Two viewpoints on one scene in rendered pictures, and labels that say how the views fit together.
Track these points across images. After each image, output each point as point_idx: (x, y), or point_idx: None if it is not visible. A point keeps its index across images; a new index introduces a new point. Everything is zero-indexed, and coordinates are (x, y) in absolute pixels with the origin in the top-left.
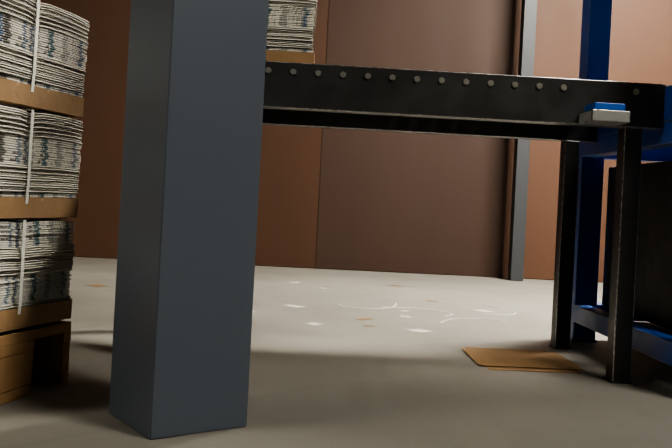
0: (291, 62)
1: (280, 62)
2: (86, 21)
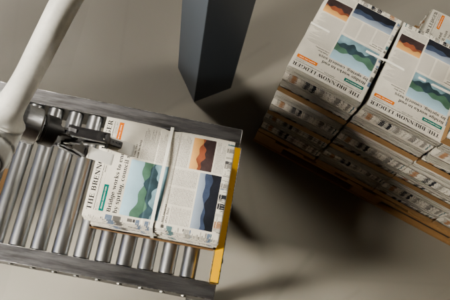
0: (140, 109)
1: (148, 111)
2: (289, 62)
